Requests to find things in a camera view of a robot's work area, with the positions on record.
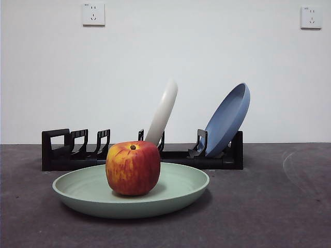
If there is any red yellow apple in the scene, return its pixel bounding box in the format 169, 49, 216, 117
105, 141, 161, 196

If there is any green plate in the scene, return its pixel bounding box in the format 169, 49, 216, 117
52, 162, 211, 220

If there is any blue plate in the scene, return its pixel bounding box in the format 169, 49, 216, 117
204, 82, 251, 158

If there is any cream white plate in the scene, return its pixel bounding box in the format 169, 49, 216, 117
144, 79, 179, 146

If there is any black plate rack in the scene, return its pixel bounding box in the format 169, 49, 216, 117
41, 128, 244, 172

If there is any white wall socket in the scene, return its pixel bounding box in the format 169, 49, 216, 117
82, 3, 106, 27
300, 6, 324, 30

